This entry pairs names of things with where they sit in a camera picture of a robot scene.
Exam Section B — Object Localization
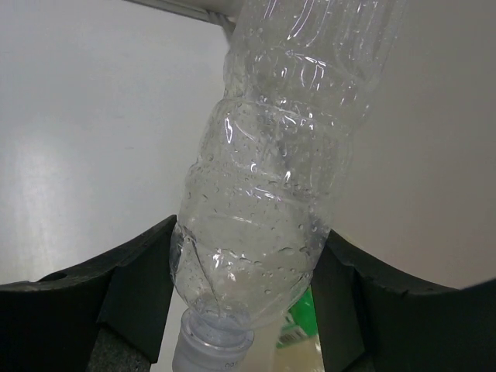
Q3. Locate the clear bottle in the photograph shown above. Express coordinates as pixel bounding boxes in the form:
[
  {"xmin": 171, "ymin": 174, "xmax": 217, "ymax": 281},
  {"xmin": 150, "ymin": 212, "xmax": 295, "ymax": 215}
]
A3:
[{"xmin": 170, "ymin": 1, "xmax": 406, "ymax": 371}]

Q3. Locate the aluminium frame rail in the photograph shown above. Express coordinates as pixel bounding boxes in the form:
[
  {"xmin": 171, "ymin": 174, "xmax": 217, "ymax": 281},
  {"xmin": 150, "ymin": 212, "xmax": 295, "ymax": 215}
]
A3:
[{"xmin": 128, "ymin": 0, "xmax": 245, "ymax": 41}]

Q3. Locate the green plastic bottle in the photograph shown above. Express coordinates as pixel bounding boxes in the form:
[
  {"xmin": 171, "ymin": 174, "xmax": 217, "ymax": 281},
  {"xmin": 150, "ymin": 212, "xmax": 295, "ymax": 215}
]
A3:
[{"xmin": 276, "ymin": 288, "xmax": 319, "ymax": 349}]

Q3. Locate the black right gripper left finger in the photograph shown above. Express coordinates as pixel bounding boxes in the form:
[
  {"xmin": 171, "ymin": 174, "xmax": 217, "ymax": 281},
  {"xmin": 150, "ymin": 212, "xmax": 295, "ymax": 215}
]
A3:
[{"xmin": 1, "ymin": 216, "xmax": 176, "ymax": 371}]

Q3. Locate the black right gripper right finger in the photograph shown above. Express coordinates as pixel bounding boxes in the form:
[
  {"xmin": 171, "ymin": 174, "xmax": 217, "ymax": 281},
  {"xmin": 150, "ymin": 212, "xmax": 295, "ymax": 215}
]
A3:
[{"xmin": 312, "ymin": 232, "xmax": 495, "ymax": 371}]

